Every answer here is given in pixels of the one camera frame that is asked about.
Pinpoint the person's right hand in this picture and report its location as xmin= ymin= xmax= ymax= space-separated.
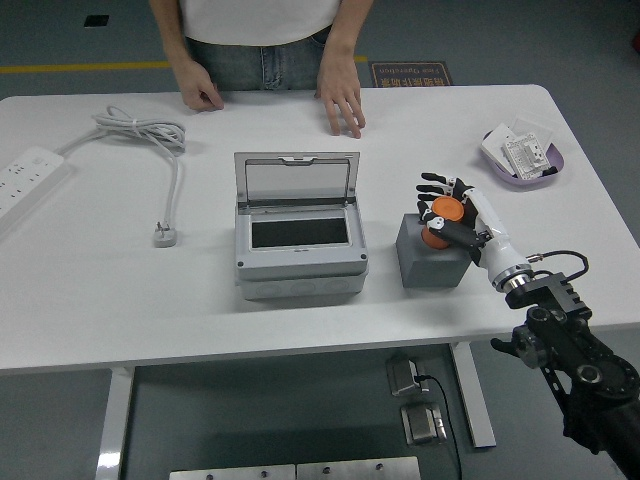
xmin=174 ymin=57 xmax=225 ymax=112

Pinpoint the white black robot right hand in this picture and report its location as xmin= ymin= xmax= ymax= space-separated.
xmin=415 ymin=172 xmax=534 ymax=285

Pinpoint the person's left hand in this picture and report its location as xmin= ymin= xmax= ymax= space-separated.
xmin=313 ymin=44 xmax=367 ymax=140

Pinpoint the orange cylinder battery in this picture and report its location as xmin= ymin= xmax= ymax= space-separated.
xmin=419 ymin=196 xmax=467 ymax=251

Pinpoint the grey cube holder block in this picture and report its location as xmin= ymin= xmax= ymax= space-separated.
xmin=396 ymin=212 xmax=474 ymax=290

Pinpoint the transparent hinged box lid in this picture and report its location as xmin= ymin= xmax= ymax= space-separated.
xmin=233 ymin=150 xmax=361 ymax=209

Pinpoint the silver metal floor box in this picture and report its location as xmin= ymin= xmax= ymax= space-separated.
xmin=399 ymin=402 xmax=447 ymax=446
xmin=385 ymin=353 xmax=426 ymax=398

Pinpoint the grey plastic junction box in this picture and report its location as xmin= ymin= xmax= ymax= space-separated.
xmin=233 ymin=197 xmax=370 ymax=301

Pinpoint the purple plastic tray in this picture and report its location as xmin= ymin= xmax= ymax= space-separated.
xmin=480 ymin=127 xmax=566 ymax=191

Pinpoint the person's torso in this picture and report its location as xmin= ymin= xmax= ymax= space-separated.
xmin=179 ymin=0 xmax=346 ymax=92

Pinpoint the brown floor sign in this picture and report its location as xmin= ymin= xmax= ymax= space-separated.
xmin=368 ymin=60 xmax=454 ymax=89

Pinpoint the white printed socket module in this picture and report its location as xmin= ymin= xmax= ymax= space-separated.
xmin=501 ymin=132 xmax=549 ymax=180

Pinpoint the white square plate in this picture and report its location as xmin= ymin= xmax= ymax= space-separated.
xmin=481 ymin=124 xmax=519 ymax=174

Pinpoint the yellow floor tape line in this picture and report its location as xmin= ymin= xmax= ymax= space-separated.
xmin=0 ymin=54 xmax=370 ymax=75

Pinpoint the white table leg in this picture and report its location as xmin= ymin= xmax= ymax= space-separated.
xmin=97 ymin=367 xmax=136 ymax=480
xmin=448 ymin=343 xmax=497 ymax=449

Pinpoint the white power plug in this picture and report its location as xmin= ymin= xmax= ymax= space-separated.
xmin=153 ymin=221 xmax=179 ymax=249

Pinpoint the white power strip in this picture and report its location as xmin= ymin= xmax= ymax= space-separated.
xmin=0 ymin=144 xmax=70 ymax=234

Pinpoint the white power cord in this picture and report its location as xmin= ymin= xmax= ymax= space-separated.
xmin=55 ymin=103 xmax=189 ymax=229

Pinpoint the thin black floor cable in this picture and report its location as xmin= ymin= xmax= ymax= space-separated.
xmin=413 ymin=373 xmax=464 ymax=480

